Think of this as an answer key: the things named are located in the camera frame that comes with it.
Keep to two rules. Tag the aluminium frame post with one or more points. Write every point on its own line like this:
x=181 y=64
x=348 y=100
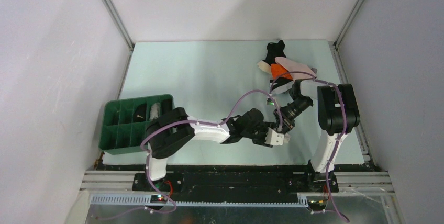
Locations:
x=348 y=23
x=119 y=23

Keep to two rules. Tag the green divided storage tray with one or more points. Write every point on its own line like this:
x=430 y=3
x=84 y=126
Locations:
x=119 y=135

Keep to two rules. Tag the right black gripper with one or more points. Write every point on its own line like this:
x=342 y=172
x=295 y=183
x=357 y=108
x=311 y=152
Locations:
x=287 y=123

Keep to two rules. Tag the cream underwear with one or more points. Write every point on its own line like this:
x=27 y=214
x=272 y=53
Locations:
x=265 y=67

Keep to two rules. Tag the white pink-trimmed underwear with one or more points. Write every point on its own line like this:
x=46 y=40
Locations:
x=287 y=138

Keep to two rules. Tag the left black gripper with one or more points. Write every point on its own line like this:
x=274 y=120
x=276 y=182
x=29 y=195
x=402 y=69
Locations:
x=265 y=125

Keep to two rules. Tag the orange underwear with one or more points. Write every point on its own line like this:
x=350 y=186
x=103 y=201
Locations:
x=278 y=71

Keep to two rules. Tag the light pink underwear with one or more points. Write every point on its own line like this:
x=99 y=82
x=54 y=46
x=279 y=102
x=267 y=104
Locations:
x=299 y=71

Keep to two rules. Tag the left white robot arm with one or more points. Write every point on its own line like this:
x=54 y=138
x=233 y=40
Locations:
x=171 y=131

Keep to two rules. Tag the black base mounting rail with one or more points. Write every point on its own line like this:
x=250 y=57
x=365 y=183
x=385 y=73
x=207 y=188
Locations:
x=239 y=184

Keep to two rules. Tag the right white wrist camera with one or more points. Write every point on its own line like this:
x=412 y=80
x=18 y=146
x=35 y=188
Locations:
x=270 y=102

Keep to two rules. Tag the black white striped underwear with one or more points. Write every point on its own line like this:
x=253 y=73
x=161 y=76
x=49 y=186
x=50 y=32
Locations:
x=280 y=85

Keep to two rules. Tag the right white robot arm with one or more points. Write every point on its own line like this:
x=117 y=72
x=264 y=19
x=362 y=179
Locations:
x=338 y=114

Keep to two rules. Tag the left aluminium frame post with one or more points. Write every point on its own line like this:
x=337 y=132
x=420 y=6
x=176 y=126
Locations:
x=119 y=23

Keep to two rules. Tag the right aluminium frame post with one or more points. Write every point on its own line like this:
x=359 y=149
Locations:
x=348 y=23

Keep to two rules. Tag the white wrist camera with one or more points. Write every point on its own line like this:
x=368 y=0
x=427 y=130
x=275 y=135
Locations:
x=270 y=102
x=274 y=138

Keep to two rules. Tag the rolled white underwear in tray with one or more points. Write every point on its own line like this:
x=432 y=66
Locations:
x=154 y=111

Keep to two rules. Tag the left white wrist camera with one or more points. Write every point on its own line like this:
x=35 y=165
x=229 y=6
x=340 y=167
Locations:
x=274 y=138

